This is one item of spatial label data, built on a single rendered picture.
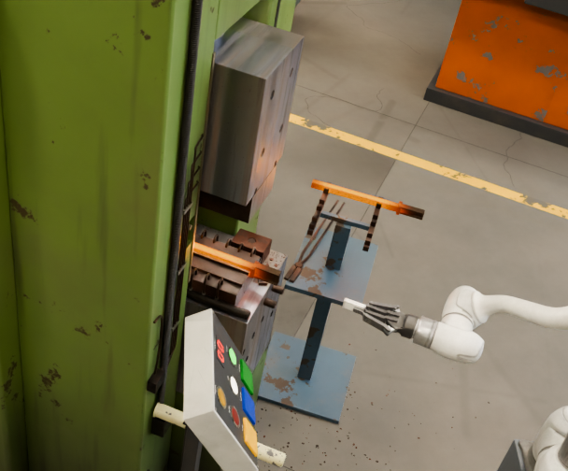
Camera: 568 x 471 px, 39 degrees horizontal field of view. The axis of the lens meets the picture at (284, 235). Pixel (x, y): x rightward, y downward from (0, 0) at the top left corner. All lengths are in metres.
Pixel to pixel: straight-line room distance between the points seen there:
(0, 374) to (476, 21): 4.14
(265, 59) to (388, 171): 3.03
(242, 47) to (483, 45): 3.80
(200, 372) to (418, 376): 1.94
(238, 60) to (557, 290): 2.92
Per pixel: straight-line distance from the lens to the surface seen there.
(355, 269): 3.17
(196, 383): 1.99
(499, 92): 5.92
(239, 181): 2.18
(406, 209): 3.08
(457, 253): 4.57
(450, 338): 2.49
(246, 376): 2.23
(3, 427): 2.83
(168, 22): 1.74
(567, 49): 5.75
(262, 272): 2.57
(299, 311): 3.92
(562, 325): 2.39
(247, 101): 2.05
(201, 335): 2.09
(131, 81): 1.84
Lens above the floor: 2.70
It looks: 38 degrees down
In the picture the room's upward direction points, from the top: 11 degrees clockwise
